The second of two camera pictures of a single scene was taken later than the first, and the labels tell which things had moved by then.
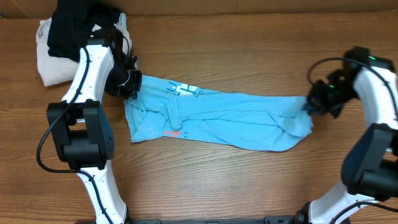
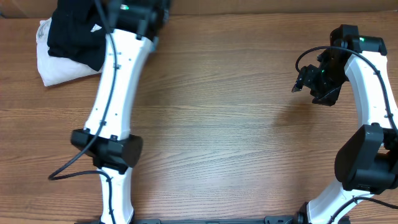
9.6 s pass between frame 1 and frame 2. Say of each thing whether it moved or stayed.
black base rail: stayed
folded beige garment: stayed
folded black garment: stayed
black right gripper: moved
